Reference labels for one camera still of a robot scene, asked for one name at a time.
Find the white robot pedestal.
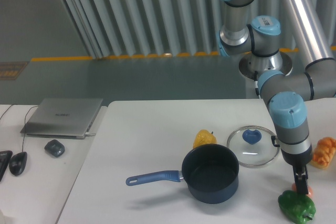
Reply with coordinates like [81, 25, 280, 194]
[238, 52, 293, 99]

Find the green bell pepper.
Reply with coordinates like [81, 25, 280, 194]
[278, 190, 316, 224]

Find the yellow bell pepper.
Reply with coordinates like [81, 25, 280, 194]
[193, 130, 217, 149]

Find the black computer mouse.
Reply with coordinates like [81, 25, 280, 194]
[8, 152, 28, 176]

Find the dark blue saucepan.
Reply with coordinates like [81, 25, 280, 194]
[125, 144, 239, 204]

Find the orange braided bread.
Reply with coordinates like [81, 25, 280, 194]
[310, 137, 335, 169]

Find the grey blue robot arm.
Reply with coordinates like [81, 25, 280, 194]
[217, 0, 335, 195]

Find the brown egg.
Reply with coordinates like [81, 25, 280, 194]
[291, 183, 313, 198]

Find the black mouse cable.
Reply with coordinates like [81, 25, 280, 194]
[21, 104, 40, 154]

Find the white folding partition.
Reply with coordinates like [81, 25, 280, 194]
[63, 0, 335, 58]

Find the silver laptop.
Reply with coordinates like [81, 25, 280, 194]
[21, 98, 103, 139]

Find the glass pot lid blue knob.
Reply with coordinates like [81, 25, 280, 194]
[226, 125, 280, 168]

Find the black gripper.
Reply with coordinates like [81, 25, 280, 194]
[281, 150, 313, 195]

